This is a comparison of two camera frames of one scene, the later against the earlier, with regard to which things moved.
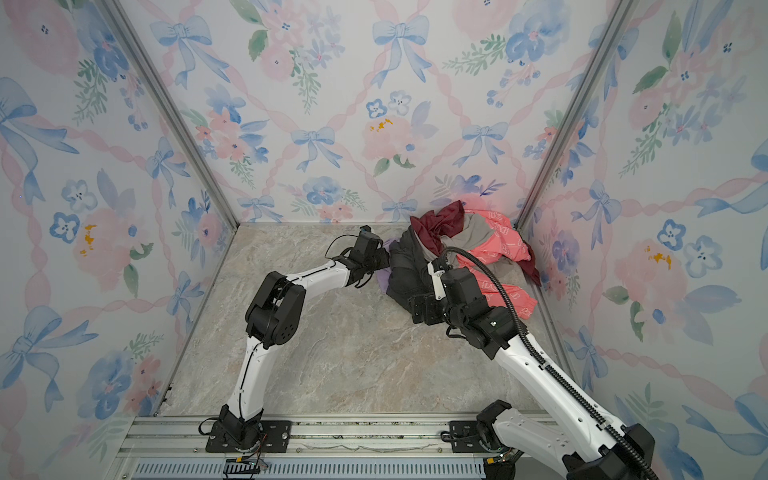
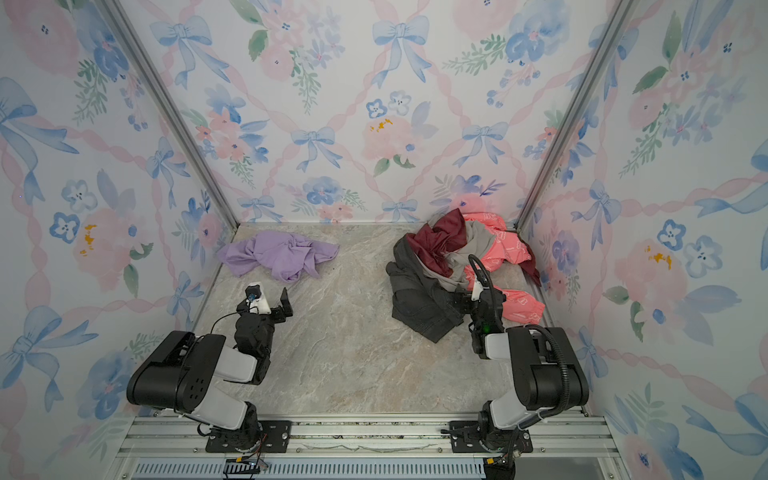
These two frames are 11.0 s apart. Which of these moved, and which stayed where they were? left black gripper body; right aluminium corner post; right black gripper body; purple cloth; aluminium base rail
Moved: left black gripper body; purple cloth; right black gripper body
Stayed: aluminium base rail; right aluminium corner post
